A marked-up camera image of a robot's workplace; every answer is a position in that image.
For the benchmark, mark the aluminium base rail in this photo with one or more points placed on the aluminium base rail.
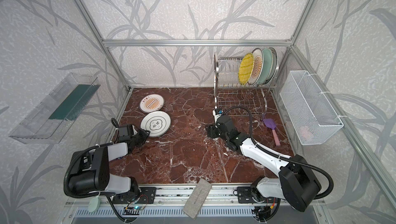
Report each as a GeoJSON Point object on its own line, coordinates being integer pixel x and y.
{"type": "Point", "coordinates": [160, 200]}

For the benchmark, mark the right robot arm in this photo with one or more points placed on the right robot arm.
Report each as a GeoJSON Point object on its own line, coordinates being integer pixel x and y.
{"type": "Point", "coordinates": [297, 182]}

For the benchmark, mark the grey sponge block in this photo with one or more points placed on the grey sponge block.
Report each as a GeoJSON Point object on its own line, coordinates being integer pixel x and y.
{"type": "Point", "coordinates": [196, 200]}

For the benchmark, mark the steel dish rack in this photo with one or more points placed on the steel dish rack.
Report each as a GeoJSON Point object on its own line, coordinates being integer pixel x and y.
{"type": "Point", "coordinates": [228, 91]}

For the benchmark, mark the orange sunburst plate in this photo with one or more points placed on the orange sunburst plate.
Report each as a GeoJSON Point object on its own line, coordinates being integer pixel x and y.
{"type": "Point", "coordinates": [258, 65]}
{"type": "Point", "coordinates": [151, 103]}

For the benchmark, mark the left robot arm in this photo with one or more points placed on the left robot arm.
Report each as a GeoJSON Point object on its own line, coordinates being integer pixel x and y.
{"type": "Point", "coordinates": [88, 174]}

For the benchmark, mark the dark green rimmed white plate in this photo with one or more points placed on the dark green rimmed white plate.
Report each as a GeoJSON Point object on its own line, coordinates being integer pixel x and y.
{"type": "Point", "coordinates": [274, 66]}

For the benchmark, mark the yellow green woven plate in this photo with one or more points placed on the yellow green woven plate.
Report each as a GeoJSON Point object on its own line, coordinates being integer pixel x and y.
{"type": "Point", "coordinates": [246, 69]}

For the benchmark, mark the white plate with green rim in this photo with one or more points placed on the white plate with green rim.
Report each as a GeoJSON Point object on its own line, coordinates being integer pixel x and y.
{"type": "Point", "coordinates": [157, 123]}

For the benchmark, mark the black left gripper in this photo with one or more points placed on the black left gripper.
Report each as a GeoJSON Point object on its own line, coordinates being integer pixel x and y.
{"type": "Point", "coordinates": [139, 135]}

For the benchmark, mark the pale green round gadget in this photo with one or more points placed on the pale green round gadget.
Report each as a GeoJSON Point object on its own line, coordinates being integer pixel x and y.
{"type": "Point", "coordinates": [94, 204]}

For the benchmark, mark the light green flower plate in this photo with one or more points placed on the light green flower plate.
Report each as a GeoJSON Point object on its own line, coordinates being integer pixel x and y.
{"type": "Point", "coordinates": [266, 66]}

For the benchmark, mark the clear plastic wall shelf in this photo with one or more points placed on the clear plastic wall shelf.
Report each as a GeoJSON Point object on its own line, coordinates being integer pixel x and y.
{"type": "Point", "coordinates": [49, 122]}

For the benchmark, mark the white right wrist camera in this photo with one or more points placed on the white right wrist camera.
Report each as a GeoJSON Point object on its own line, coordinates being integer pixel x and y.
{"type": "Point", "coordinates": [216, 114]}

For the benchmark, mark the white wire basket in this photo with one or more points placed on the white wire basket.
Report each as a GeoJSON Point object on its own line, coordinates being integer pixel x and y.
{"type": "Point", "coordinates": [311, 114]}

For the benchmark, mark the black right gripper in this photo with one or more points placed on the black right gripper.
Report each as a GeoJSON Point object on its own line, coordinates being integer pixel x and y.
{"type": "Point", "coordinates": [213, 130]}

